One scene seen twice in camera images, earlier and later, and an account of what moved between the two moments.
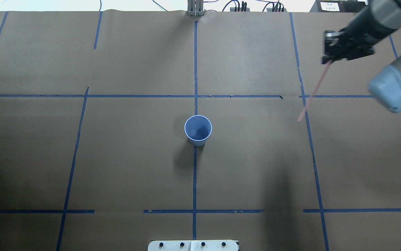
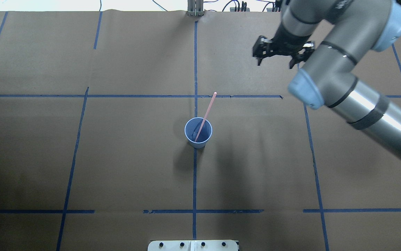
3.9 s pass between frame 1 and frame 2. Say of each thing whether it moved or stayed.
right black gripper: moved
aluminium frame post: stayed
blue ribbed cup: stayed
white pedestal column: stayed
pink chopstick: moved
